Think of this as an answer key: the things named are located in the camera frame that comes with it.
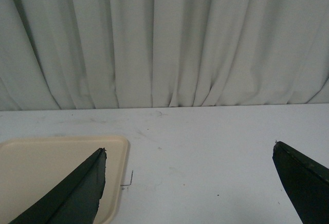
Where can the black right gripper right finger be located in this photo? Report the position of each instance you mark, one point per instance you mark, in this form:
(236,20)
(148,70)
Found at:
(305,182)

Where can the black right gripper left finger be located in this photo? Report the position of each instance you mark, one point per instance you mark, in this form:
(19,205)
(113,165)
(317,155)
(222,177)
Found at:
(75,199)

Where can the beige plastic tray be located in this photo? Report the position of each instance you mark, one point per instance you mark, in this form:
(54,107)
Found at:
(31,167)

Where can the white pleated curtain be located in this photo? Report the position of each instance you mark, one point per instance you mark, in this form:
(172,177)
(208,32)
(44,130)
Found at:
(85,54)

